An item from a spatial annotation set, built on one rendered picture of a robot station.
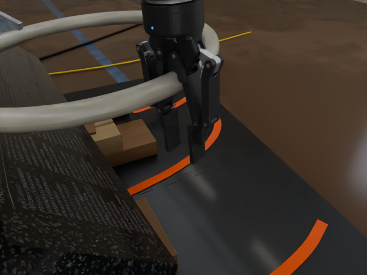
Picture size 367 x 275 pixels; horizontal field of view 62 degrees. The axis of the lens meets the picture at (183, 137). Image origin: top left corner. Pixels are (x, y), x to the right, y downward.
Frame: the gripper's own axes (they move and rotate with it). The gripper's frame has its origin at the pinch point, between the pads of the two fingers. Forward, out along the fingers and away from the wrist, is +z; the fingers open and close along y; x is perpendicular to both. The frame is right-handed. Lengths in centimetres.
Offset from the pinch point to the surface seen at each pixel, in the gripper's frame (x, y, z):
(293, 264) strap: -44, -10, 82
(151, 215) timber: -20, 40, 66
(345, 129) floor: -152, 4, 85
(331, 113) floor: -164, 17, 84
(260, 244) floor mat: -45, 4, 81
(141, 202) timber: -23, 48, 66
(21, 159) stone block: 16.8, 22.8, 4.0
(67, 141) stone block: 3.8, 33.4, 12.5
